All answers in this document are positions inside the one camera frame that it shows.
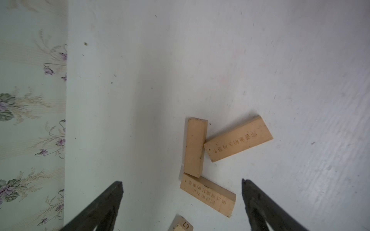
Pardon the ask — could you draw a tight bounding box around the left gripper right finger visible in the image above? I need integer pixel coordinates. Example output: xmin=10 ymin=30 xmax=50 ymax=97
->
xmin=241 ymin=179 xmax=307 ymax=231

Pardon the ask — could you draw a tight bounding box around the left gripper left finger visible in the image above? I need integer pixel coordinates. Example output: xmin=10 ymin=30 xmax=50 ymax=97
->
xmin=61 ymin=181 xmax=124 ymax=231

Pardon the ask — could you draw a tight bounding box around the wooden block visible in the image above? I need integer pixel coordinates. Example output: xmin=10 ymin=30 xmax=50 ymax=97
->
xmin=180 ymin=173 xmax=237 ymax=218
xmin=184 ymin=117 xmax=208 ymax=178
xmin=204 ymin=116 xmax=273 ymax=162

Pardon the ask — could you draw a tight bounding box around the wooden block top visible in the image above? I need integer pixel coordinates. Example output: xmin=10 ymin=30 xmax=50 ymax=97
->
xmin=204 ymin=116 xmax=273 ymax=162

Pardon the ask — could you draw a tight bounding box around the wooden block numbered 67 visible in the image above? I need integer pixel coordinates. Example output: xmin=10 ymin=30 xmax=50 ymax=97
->
xmin=168 ymin=215 xmax=194 ymax=231

